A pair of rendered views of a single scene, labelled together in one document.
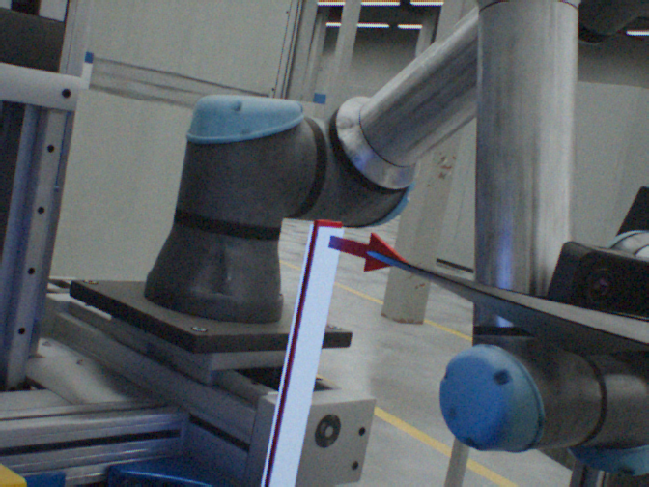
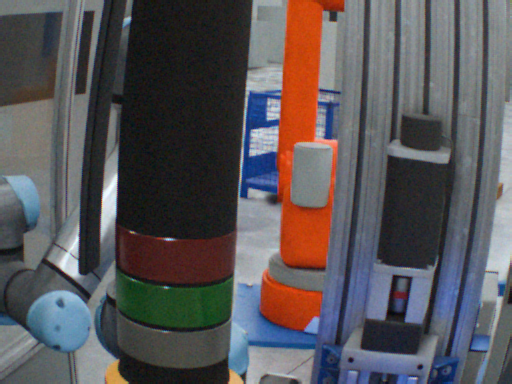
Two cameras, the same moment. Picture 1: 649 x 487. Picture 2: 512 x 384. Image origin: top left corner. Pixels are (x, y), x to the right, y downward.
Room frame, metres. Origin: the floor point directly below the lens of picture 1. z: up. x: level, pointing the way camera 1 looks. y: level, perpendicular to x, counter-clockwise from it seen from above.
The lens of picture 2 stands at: (0.32, -0.47, 1.68)
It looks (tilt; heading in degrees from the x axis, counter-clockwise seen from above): 13 degrees down; 64
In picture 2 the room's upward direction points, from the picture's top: 4 degrees clockwise
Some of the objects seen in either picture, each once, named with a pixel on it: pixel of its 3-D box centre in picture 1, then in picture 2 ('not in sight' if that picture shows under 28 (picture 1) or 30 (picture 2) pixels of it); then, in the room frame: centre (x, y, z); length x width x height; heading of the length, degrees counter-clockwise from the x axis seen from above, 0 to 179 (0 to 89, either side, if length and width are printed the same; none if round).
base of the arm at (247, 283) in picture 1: (220, 260); not in sight; (1.07, 0.11, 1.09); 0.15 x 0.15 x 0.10
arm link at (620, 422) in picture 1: (610, 399); not in sight; (0.79, -0.25, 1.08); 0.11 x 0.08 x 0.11; 128
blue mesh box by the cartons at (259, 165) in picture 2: not in sight; (316, 143); (4.11, 6.10, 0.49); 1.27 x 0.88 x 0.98; 35
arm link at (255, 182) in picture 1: (245, 156); not in sight; (1.07, 0.10, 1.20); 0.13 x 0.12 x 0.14; 128
